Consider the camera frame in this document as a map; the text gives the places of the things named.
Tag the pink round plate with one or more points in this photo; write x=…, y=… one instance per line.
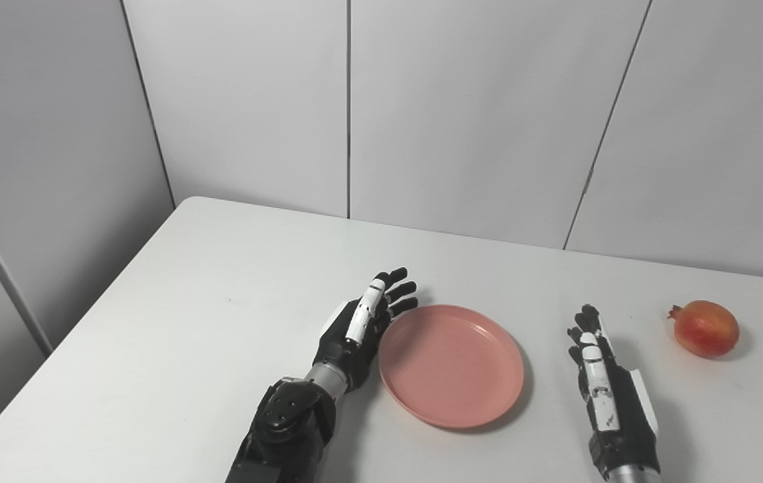
x=452, y=365

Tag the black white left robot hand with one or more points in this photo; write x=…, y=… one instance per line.
x=341, y=342

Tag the red orange pomegranate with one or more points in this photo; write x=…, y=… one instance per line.
x=707, y=329

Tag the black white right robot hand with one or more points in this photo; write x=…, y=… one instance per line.
x=623, y=416

